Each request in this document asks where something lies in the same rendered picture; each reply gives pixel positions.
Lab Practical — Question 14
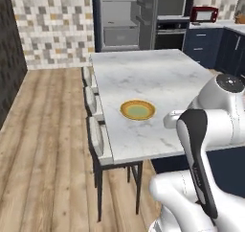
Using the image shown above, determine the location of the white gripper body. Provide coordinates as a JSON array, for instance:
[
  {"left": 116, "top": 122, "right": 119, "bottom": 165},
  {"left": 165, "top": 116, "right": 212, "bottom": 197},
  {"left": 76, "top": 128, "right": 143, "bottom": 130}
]
[{"left": 163, "top": 109, "right": 185, "bottom": 130}]

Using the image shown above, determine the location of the yellow plate with green centre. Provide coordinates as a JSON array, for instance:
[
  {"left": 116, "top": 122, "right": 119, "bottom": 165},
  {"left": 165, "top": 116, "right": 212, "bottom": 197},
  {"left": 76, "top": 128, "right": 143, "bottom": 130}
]
[{"left": 119, "top": 99, "right": 157, "bottom": 122}]

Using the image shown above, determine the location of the marble dining counter navy base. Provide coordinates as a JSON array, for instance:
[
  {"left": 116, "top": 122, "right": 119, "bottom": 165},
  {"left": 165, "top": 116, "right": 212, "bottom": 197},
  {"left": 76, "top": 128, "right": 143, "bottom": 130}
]
[{"left": 89, "top": 48, "right": 245, "bottom": 199}]

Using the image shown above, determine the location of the grey fridge door with shelves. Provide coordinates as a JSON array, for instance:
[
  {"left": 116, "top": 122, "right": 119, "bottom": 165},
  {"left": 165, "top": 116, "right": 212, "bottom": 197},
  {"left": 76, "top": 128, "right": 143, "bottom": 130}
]
[{"left": 136, "top": 0, "right": 160, "bottom": 51}]

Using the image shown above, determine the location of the grey fridge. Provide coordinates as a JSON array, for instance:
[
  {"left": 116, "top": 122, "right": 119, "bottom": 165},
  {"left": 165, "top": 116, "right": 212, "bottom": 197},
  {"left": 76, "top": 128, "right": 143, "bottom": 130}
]
[{"left": 91, "top": 0, "right": 160, "bottom": 54}]

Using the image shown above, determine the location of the grey cushioned black-legged stool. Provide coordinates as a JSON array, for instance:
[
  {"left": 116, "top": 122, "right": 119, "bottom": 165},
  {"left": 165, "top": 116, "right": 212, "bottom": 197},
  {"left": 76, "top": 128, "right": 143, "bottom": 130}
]
[
  {"left": 80, "top": 65, "right": 99, "bottom": 95},
  {"left": 85, "top": 115, "right": 145, "bottom": 223},
  {"left": 82, "top": 85, "right": 105, "bottom": 122}
]

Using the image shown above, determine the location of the navy base cupboards run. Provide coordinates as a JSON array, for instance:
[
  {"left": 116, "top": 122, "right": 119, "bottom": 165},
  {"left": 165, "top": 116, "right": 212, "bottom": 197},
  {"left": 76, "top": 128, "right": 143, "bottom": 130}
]
[{"left": 182, "top": 24, "right": 245, "bottom": 78}]

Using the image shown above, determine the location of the black built-in oven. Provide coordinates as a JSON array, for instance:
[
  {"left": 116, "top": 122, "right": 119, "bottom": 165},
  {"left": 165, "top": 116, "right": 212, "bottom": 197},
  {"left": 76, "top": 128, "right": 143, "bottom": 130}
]
[{"left": 154, "top": 19, "right": 189, "bottom": 51}]

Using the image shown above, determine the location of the red toaster oven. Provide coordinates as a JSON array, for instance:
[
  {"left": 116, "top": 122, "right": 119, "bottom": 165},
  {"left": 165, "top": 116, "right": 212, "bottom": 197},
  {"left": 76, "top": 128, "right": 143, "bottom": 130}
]
[{"left": 189, "top": 6, "right": 220, "bottom": 24}]

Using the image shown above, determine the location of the steel microwave oven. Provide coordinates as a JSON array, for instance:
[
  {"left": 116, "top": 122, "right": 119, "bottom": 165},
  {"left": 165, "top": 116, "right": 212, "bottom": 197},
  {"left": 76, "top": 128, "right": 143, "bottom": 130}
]
[{"left": 157, "top": 0, "right": 195, "bottom": 20}]

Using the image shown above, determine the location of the brown wooden knife block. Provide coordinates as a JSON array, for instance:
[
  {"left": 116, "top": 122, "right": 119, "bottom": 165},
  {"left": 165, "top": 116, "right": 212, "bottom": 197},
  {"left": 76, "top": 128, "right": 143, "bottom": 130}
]
[{"left": 234, "top": 5, "right": 245, "bottom": 25}]

